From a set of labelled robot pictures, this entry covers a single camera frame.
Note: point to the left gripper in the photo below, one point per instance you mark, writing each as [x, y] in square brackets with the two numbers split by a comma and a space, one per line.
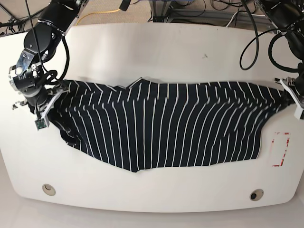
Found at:
[297, 86]

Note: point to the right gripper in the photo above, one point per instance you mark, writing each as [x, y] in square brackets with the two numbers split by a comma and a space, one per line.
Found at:
[29, 78]

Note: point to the navy white striped T-shirt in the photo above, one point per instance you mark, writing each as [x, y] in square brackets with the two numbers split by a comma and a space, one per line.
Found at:
[148, 125]

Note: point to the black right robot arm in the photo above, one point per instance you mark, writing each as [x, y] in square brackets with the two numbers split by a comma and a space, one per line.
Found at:
[40, 44]

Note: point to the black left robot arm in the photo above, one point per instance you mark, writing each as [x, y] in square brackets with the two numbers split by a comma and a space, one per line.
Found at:
[288, 17]

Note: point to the red tape rectangle marking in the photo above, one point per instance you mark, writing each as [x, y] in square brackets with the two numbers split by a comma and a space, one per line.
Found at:
[279, 146]

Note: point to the black tripod on floor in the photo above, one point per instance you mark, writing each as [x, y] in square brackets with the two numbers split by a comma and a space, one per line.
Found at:
[15, 25]

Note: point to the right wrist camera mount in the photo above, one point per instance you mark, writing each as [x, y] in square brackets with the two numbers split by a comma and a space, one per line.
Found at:
[45, 111]

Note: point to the left table cable grommet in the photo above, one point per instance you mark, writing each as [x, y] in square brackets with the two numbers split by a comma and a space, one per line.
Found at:
[48, 189]

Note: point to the table cable grommet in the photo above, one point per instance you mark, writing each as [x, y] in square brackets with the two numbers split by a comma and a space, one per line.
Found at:
[256, 195]
[48, 189]

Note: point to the right table cable grommet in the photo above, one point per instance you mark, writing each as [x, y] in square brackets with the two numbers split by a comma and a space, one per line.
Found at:
[256, 195]

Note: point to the aluminium frame stand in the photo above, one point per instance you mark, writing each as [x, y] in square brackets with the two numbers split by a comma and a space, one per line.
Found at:
[191, 11]

